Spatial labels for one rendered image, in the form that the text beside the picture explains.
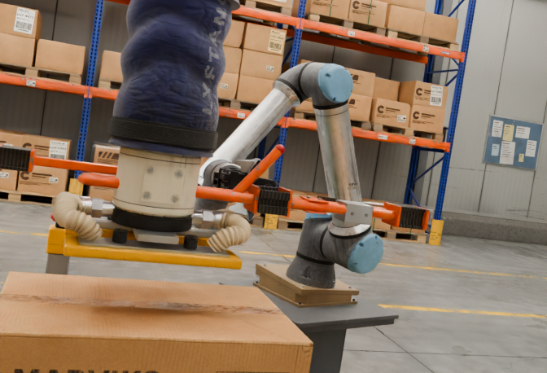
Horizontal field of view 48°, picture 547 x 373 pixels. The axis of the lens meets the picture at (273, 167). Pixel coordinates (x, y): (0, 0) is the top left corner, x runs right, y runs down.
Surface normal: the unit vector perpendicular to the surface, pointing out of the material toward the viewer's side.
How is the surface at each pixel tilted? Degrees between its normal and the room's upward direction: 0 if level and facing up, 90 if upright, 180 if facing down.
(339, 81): 87
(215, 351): 90
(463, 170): 90
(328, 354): 90
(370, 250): 99
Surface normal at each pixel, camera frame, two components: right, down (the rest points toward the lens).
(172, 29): 0.14, -0.08
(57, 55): 0.30, 0.08
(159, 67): -0.04, -0.23
